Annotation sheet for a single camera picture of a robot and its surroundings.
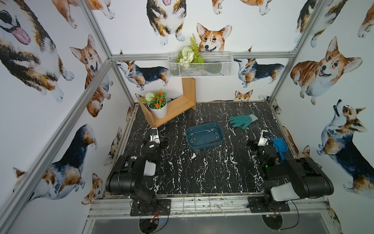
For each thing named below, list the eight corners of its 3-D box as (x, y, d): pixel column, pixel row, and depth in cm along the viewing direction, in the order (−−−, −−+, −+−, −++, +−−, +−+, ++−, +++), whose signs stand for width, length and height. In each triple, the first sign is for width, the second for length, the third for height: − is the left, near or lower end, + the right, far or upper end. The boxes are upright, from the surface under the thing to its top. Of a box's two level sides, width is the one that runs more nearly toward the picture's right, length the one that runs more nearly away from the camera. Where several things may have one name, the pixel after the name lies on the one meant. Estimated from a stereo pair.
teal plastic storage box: (190, 152, 96) (189, 149, 93) (185, 130, 107) (185, 127, 104) (226, 144, 100) (227, 141, 96) (218, 124, 110) (218, 120, 107)
